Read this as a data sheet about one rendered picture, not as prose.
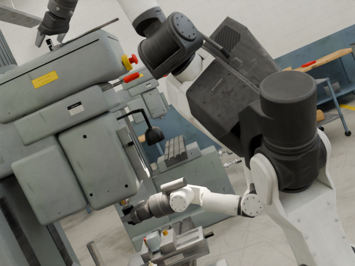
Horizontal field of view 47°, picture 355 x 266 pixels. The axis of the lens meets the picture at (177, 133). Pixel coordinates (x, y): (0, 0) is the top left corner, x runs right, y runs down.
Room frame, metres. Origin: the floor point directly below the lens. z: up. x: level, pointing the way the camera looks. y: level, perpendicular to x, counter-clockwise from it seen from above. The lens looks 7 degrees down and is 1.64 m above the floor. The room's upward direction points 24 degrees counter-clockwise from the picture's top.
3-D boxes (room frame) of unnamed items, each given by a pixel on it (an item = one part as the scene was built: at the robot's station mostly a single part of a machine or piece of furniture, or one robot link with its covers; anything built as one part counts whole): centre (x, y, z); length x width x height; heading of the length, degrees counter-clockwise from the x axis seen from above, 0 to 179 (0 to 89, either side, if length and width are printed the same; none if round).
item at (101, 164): (1.54, 0.30, 1.47); 0.21 x 0.19 x 0.32; 174
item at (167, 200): (1.46, 0.10, 1.24); 0.11 x 0.11 x 0.11; 70
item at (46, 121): (1.54, 0.33, 1.68); 0.34 x 0.24 x 0.10; 84
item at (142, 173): (1.53, 0.18, 1.44); 0.04 x 0.04 x 0.21; 84
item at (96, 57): (1.54, 0.31, 1.81); 0.47 x 0.26 x 0.16; 84
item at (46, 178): (1.56, 0.49, 1.47); 0.24 x 0.19 x 0.26; 174
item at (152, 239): (1.69, 0.28, 1.04); 0.06 x 0.05 x 0.06; 177
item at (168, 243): (1.68, 0.22, 1.02); 0.15 x 0.06 x 0.04; 177
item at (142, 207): (1.51, 0.21, 1.23); 0.13 x 0.12 x 0.10; 160
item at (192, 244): (1.68, 0.25, 0.98); 0.35 x 0.15 x 0.11; 87
